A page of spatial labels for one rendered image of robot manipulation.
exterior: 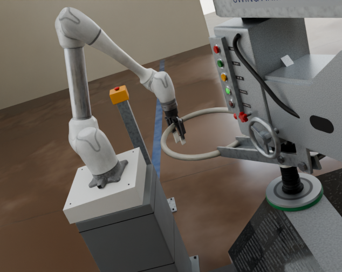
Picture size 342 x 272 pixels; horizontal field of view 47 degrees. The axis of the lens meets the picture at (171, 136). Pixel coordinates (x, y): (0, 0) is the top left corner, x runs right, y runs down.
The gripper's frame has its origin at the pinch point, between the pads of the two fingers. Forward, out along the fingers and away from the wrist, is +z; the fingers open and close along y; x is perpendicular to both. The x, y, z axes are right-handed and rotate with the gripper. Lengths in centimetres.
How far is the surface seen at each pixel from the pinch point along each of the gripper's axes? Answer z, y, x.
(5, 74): 75, -649, 107
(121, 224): 12, 12, -59
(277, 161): -25, 86, -23
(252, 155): -21, 70, -19
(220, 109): -10.5, 16.6, 21.2
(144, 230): 18, 20, -52
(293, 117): -52, 100, -31
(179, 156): -10.8, 27.4, -23.2
